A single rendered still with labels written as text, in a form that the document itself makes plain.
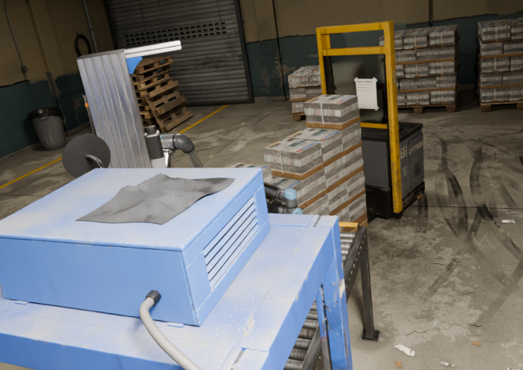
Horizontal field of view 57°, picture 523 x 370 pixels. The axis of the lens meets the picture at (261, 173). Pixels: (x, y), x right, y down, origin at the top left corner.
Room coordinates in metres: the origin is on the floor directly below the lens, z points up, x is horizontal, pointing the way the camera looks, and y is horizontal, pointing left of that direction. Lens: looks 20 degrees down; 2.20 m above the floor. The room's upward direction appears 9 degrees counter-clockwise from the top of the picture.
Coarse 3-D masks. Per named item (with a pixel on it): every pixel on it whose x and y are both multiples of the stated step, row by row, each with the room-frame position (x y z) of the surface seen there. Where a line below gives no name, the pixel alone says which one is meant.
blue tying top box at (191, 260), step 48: (96, 192) 1.28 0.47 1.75; (240, 192) 1.15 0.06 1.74; (0, 240) 1.10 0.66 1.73; (48, 240) 1.03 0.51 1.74; (96, 240) 0.97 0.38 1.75; (144, 240) 0.93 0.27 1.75; (192, 240) 0.91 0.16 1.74; (240, 240) 1.11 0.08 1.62; (48, 288) 1.05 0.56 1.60; (96, 288) 0.99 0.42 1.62; (144, 288) 0.93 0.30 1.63; (192, 288) 0.88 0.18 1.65
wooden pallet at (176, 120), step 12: (168, 84) 9.94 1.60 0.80; (144, 96) 9.24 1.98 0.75; (156, 96) 9.59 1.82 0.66; (168, 96) 9.96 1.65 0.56; (180, 96) 10.31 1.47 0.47; (156, 108) 9.18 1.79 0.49; (168, 108) 9.51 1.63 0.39; (180, 108) 10.11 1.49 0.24; (156, 120) 9.18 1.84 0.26; (180, 120) 9.66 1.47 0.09
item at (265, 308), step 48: (288, 240) 1.22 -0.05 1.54; (0, 288) 1.19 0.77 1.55; (240, 288) 1.01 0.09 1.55; (288, 288) 0.97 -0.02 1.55; (0, 336) 0.98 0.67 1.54; (48, 336) 0.93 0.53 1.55; (96, 336) 0.90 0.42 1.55; (144, 336) 0.88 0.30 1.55; (192, 336) 0.86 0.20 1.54; (240, 336) 0.83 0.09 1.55; (288, 336) 0.87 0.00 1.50
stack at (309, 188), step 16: (336, 160) 3.79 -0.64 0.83; (272, 176) 3.66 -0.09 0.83; (320, 176) 3.62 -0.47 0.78; (336, 176) 3.77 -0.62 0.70; (304, 192) 3.47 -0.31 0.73; (320, 192) 3.60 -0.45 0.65; (336, 192) 3.76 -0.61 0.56; (304, 208) 3.47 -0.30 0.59; (320, 208) 3.57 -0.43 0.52; (336, 208) 3.74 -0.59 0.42
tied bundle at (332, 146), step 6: (294, 138) 3.86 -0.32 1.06; (330, 138) 3.74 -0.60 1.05; (336, 138) 3.81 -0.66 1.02; (324, 144) 3.68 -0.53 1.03; (330, 144) 3.75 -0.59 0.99; (336, 144) 3.81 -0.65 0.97; (342, 144) 3.86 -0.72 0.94; (324, 150) 3.68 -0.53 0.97; (330, 150) 3.73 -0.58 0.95; (336, 150) 3.79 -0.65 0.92; (324, 156) 3.66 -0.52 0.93; (330, 156) 3.72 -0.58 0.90
